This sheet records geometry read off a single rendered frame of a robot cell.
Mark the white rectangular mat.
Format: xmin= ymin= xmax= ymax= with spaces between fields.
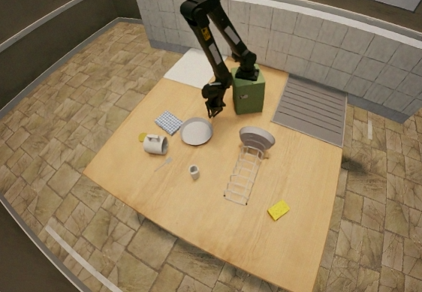
xmin=163 ymin=48 xmax=214 ymax=89

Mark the white round plate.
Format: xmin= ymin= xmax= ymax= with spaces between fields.
xmin=179 ymin=117 xmax=213 ymax=146

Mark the white tiled wall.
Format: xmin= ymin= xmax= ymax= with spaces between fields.
xmin=137 ymin=0 xmax=422 ymax=124

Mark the yellow sponge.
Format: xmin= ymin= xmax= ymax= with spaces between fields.
xmin=267 ymin=199 xmax=290 ymax=221

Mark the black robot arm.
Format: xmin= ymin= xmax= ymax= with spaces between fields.
xmin=180 ymin=0 xmax=260 ymax=104

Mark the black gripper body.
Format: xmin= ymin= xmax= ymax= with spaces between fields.
xmin=205 ymin=97 xmax=226 ymax=112

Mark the grey ribbed sink drainboard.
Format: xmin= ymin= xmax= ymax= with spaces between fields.
xmin=271 ymin=73 xmax=348 ymax=148

